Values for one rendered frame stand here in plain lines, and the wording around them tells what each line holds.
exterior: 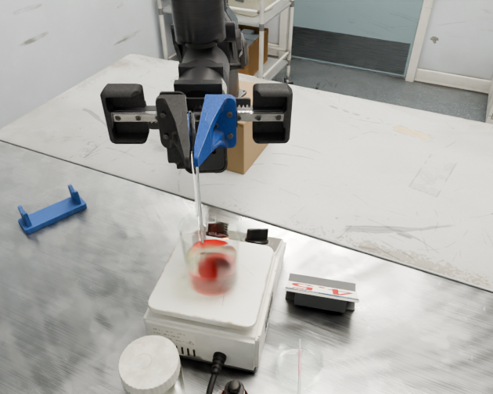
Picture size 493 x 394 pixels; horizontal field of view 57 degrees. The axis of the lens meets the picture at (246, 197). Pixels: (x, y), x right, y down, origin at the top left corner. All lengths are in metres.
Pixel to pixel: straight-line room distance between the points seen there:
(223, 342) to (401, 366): 0.21
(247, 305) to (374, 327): 0.18
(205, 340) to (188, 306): 0.04
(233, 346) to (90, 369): 0.17
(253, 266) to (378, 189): 0.35
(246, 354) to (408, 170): 0.49
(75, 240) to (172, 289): 0.26
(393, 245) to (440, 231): 0.09
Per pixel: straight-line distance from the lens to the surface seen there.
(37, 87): 2.24
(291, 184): 0.80
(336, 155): 0.88
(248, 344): 0.50
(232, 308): 0.50
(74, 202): 0.79
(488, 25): 3.37
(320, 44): 3.55
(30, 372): 0.61
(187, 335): 0.52
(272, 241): 0.63
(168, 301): 0.51
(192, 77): 0.48
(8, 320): 0.67
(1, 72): 2.11
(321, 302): 0.60
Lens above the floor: 1.38
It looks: 39 degrees down
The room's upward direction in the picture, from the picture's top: straight up
